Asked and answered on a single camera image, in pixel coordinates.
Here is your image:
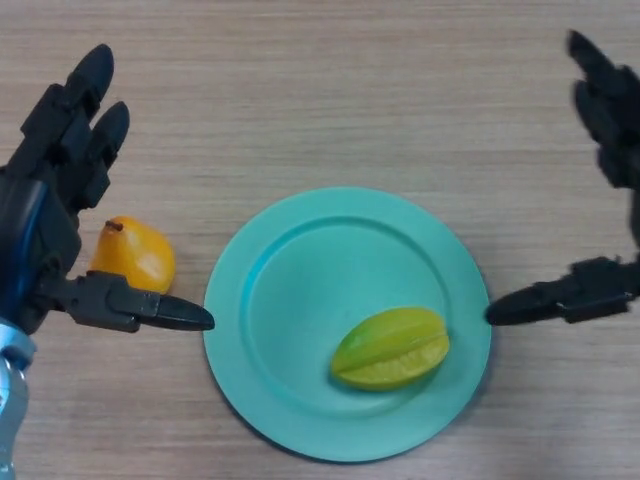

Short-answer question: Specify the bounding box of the yellow green starfruit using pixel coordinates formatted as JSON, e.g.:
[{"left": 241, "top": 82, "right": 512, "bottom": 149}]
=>
[{"left": 329, "top": 307, "right": 451, "bottom": 393}]

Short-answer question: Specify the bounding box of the teal green round plate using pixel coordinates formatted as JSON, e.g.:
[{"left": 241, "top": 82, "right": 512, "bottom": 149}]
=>
[{"left": 203, "top": 187, "right": 491, "bottom": 462}]

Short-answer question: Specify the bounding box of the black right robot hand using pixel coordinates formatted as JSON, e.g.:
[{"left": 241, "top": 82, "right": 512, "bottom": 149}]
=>
[{"left": 485, "top": 29, "right": 640, "bottom": 326}]

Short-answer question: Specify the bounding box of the orange yellow pear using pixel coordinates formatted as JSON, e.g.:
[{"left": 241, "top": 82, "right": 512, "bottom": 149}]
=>
[{"left": 89, "top": 215, "right": 177, "bottom": 295}]

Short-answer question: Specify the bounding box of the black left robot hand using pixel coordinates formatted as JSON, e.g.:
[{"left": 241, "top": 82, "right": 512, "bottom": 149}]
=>
[{"left": 0, "top": 43, "right": 216, "bottom": 335}]

